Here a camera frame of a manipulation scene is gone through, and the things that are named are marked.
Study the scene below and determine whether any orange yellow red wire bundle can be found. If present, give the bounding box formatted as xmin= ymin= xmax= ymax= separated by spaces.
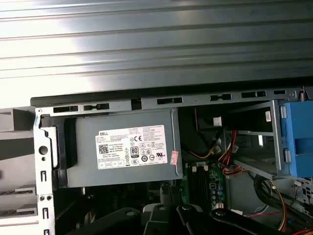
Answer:
xmin=193 ymin=129 xmax=289 ymax=232

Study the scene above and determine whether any black open PC case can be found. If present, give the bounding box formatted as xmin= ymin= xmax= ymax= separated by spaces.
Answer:
xmin=30 ymin=84 xmax=313 ymax=235

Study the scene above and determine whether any green motherboard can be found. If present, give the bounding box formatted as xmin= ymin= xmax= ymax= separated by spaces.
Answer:
xmin=179 ymin=160 xmax=227 ymax=218

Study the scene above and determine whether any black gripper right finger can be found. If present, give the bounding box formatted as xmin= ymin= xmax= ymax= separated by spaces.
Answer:
xmin=176 ymin=204 xmax=286 ymax=235

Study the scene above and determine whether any grey metal drive cage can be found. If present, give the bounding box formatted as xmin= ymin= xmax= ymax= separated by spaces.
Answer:
xmin=226 ymin=99 xmax=286 ymax=178

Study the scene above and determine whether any grey power supply unit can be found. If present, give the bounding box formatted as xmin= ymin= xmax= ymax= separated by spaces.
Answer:
xmin=57 ymin=109 xmax=184 ymax=189

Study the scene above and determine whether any perforated metal disk cage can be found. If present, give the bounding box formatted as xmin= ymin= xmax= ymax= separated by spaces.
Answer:
xmin=293 ymin=177 xmax=313 ymax=204

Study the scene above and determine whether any blue plastic drive latch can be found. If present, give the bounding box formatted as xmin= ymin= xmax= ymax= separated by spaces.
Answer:
xmin=280 ymin=99 xmax=313 ymax=178

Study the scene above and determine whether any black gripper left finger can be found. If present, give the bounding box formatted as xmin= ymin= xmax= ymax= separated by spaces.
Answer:
xmin=73 ymin=205 xmax=176 ymax=235

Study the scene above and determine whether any black RAM slot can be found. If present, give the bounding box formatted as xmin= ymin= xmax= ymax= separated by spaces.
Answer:
xmin=194 ymin=166 xmax=200 ymax=211
xmin=190 ymin=166 xmax=195 ymax=211
xmin=199 ymin=166 xmax=204 ymax=211
xmin=203 ymin=166 xmax=209 ymax=211

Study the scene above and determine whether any grey parts rack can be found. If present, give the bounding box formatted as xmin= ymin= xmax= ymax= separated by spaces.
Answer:
xmin=0 ymin=107 xmax=41 ymax=227

